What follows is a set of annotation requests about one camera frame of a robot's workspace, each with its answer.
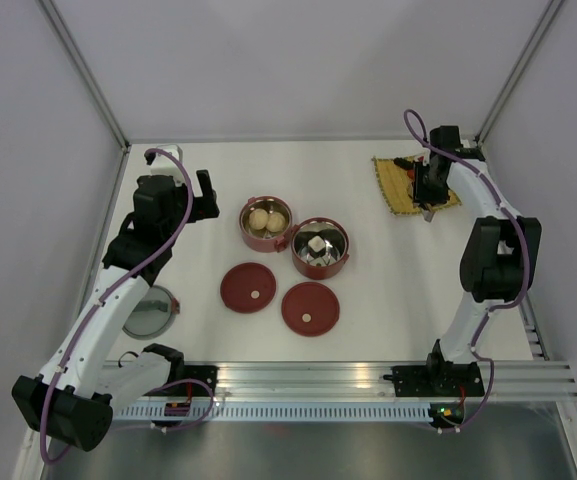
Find round bun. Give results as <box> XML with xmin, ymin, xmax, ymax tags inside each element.
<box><xmin>248</xmin><ymin>208</ymin><xmax>269</xmax><ymax>231</ymax></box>
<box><xmin>265</xmin><ymin>211</ymin><xmax>287</xmax><ymax>233</ymax></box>

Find white rice black sushi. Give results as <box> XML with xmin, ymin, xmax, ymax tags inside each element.
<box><xmin>307</xmin><ymin>235</ymin><xmax>326</xmax><ymax>255</ymax></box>

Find metal tongs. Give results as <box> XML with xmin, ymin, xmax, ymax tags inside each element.
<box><xmin>420</xmin><ymin>206</ymin><xmax>436</xmax><ymax>222</ymax></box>

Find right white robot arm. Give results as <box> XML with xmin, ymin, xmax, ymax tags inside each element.
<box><xmin>412</xmin><ymin>125</ymin><xmax>542</xmax><ymax>395</ymax></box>

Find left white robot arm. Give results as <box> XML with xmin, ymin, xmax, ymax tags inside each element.
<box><xmin>12</xmin><ymin>170</ymin><xmax>219</xmax><ymax>465</ymax></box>

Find yellow bamboo mat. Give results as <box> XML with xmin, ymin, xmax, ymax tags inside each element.
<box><xmin>371</xmin><ymin>153</ymin><xmax>464</xmax><ymax>217</ymax></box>

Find left red steel bowl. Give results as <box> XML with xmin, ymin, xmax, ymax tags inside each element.
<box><xmin>238</xmin><ymin>196</ymin><xmax>293</xmax><ymax>253</ymax></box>

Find red steel bowl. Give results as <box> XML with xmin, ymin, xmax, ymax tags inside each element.
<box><xmin>290</xmin><ymin>217</ymin><xmax>350</xmax><ymax>280</ymax></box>
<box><xmin>238</xmin><ymin>196</ymin><xmax>293</xmax><ymax>253</ymax></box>

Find left red lid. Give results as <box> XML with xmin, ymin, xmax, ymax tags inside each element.
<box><xmin>220</xmin><ymin>262</ymin><xmax>277</xmax><ymax>314</ymax></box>

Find red lid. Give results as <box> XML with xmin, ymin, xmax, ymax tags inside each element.
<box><xmin>281</xmin><ymin>282</ymin><xmax>340</xmax><ymax>337</ymax></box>
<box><xmin>220</xmin><ymin>262</ymin><xmax>277</xmax><ymax>314</ymax></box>

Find right red steel bowl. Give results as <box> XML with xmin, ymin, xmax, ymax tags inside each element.
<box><xmin>290</xmin><ymin>217</ymin><xmax>350</xmax><ymax>280</ymax></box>

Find grey transparent lid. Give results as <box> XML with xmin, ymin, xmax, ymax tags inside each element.
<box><xmin>122</xmin><ymin>285</ymin><xmax>181</xmax><ymax>340</ymax></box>

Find right red lid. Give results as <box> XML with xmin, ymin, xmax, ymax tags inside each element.
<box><xmin>281</xmin><ymin>282</ymin><xmax>340</xmax><ymax>337</ymax></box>

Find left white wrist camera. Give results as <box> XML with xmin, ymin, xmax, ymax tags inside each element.
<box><xmin>144</xmin><ymin>144</ymin><xmax>183</xmax><ymax>178</ymax></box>

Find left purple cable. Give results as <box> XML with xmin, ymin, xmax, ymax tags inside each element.
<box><xmin>37</xmin><ymin>148</ymin><xmax>193</xmax><ymax>469</ymax></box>

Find left aluminium frame post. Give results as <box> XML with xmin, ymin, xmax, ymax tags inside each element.
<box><xmin>36</xmin><ymin>0</ymin><xmax>130</xmax><ymax>152</ymax></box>

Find aluminium frame post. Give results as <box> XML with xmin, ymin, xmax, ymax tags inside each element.
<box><xmin>36</xmin><ymin>0</ymin><xmax>130</xmax><ymax>152</ymax></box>
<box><xmin>473</xmin><ymin>0</ymin><xmax>567</xmax><ymax>146</ymax></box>

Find right aluminium frame post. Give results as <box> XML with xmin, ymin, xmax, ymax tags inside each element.
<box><xmin>473</xmin><ymin>0</ymin><xmax>567</xmax><ymax>146</ymax></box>

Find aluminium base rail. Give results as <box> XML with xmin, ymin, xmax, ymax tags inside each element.
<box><xmin>208</xmin><ymin>360</ymin><xmax>577</xmax><ymax>402</ymax></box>

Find white slotted cable duct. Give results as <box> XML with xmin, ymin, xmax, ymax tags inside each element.
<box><xmin>115</xmin><ymin>401</ymin><xmax>431</xmax><ymax>423</ymax></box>

